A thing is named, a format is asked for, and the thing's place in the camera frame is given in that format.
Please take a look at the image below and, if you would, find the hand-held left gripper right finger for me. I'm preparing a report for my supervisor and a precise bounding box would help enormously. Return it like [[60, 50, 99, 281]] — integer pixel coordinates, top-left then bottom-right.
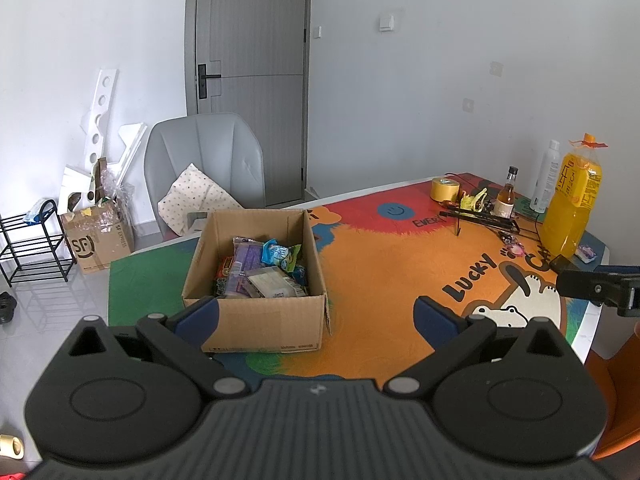
[[382, 296, 572, 402]]

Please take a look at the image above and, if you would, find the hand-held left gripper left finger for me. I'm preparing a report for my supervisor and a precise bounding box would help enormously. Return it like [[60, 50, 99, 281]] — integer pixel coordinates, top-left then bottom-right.
[[64, 296, 252, 402]]

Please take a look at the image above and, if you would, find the round purple snack packet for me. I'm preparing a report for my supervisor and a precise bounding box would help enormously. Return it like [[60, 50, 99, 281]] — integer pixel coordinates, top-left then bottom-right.
[[222, 272, 256, 300]]

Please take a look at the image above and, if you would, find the long purple snack packet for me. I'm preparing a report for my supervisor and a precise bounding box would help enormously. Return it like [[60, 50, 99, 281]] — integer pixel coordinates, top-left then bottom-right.
[[232, 237, 266, 268]]

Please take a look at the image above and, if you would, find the blue snack packet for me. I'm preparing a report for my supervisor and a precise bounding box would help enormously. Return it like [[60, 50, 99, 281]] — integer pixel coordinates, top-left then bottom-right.
[[261, 239, 303, 268]]

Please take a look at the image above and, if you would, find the colourful printed table mat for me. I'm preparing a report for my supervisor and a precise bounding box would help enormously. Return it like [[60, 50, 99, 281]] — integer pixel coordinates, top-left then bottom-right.
[[107, 172, 611, 381]]

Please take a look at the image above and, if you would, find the orange juice bottle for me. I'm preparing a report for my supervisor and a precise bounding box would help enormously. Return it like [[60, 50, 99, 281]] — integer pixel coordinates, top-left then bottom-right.
[[542, 133, 608, 261]]

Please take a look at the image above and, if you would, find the orange chair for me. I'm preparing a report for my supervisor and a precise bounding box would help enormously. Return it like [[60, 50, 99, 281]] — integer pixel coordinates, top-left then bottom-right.
[[582, 320, 640, 461]]

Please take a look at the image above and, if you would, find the black metal stand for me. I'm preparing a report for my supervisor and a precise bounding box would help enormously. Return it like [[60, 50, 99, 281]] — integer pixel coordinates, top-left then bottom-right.
[[440, 202, 521, 237]]

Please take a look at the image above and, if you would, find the white spray bottle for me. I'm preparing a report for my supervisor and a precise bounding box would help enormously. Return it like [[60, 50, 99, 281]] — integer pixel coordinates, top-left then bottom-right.
[[529, 140, 562, 213]]

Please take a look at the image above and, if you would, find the small brown glass bottle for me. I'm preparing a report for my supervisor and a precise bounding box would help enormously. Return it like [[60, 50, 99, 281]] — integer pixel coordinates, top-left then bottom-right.
[[494, 166, 520, 218]]

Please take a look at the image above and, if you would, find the printed brown cardboard box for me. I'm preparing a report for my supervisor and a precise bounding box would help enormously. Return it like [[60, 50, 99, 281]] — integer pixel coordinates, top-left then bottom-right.
[[60, 200, 136, 272]]

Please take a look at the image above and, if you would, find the dotted cream pillow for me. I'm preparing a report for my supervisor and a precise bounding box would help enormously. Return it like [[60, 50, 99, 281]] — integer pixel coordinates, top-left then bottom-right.
[[157, 163, 246, 236]]

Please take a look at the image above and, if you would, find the yellow green wrapper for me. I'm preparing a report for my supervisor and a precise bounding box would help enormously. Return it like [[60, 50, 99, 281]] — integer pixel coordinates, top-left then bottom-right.
[[460, 188, 488, 211]]

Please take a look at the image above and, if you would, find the yellow tape roll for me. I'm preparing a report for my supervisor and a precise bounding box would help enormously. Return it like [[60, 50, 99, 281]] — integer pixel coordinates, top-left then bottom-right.
[[431, 176, 461, 203]]

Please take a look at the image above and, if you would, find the clear plastic wrap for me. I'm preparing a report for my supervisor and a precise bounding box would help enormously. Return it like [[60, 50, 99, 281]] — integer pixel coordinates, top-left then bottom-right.
[[95, 167, 136, 221]]

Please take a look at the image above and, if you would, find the grey chair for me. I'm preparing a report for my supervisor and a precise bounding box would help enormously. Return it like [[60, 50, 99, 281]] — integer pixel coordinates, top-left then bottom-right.
[[144, 112, 266, 241]]

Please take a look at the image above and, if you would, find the black shoe rack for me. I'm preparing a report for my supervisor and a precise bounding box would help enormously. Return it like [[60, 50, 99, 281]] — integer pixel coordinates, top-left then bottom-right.
[[0, 200, 75, 283]]

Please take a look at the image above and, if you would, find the white foam piece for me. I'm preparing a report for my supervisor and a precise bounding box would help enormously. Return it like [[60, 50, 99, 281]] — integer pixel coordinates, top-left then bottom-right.
[[59, 165, 96, 213]]

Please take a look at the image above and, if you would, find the white foam sheet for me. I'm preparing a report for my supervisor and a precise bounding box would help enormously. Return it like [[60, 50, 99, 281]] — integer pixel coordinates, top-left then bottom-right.
[[117, 122, 148, 181]]

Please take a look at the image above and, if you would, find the white foam board with holes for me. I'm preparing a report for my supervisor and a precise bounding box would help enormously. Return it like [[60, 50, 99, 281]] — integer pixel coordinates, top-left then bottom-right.
[[82, 68, 120, 176]]

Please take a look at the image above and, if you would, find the grey door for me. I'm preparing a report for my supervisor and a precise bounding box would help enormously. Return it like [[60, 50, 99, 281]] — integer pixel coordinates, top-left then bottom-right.
[[185, 0, 312, 208]]

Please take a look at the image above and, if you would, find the black door handle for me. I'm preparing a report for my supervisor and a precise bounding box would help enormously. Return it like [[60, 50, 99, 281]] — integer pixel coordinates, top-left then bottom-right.
[[197, 64, 222, 100]]

